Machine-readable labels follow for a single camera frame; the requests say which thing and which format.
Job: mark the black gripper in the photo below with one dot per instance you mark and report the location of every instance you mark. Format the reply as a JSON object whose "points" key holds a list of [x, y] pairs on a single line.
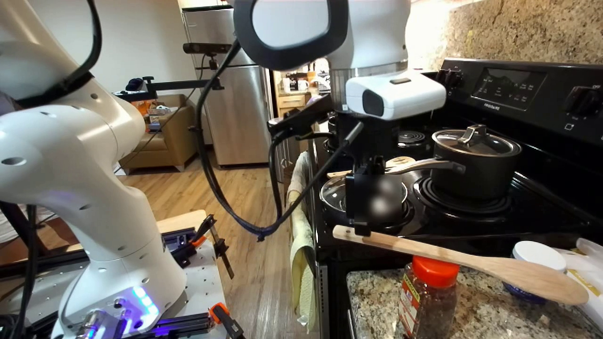
{"points": [[369, 142]]}

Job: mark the brown wooden spoon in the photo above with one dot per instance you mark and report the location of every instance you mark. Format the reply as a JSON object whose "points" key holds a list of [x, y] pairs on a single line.
{"points": [[477, 261]]}

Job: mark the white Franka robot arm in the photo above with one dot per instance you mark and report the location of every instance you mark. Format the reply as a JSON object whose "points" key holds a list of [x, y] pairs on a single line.
{"points": [[94, 189]]}

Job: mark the black electric stove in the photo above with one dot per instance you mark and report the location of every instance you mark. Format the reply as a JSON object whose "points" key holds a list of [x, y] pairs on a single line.
{"points": [[533, 208]]}

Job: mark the steel trash can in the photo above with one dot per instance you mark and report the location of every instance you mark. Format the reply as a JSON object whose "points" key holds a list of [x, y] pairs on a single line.
{"points": [[286, 163]]}

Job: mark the yellow and white towel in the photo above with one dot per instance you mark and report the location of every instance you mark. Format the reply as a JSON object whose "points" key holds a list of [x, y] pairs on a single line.
{"points": [[301, 251]]}

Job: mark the saucepan glass lid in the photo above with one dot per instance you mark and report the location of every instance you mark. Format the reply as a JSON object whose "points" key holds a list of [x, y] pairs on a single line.
{"points": [[477, 144]]}

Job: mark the spice jar with red lid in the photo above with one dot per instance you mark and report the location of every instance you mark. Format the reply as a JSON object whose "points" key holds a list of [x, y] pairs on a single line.
{"points": [[430, 302]]}

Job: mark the stainless steel refrigerator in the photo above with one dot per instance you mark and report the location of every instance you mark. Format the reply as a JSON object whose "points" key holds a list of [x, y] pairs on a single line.
{"points": [[241, 125]]}

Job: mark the black and orange clamp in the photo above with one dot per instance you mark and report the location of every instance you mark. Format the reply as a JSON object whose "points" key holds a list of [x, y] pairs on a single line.
{"points": [[226, 321], [207, 238]]}

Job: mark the robot mounting cart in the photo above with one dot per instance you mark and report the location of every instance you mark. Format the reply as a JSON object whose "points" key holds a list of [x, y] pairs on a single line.
{"points": [[200, 289]]}

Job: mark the tan armchair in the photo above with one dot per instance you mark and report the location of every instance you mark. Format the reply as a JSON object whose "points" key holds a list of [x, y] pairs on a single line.
{"points": [[166, 142]]}

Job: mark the white packet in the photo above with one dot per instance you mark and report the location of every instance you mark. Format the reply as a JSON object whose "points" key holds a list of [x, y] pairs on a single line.
{"points": [[586, 276]]}

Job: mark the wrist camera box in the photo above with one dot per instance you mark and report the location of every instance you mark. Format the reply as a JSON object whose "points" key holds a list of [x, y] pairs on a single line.
{"points": [[401, 95]]}

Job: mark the black stereo camera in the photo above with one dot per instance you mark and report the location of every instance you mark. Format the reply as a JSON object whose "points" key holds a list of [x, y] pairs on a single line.
{"points": [[203, 48]]}

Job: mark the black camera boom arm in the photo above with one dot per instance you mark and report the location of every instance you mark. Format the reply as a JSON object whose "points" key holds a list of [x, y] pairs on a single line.
{"points": [[169, 85]]}

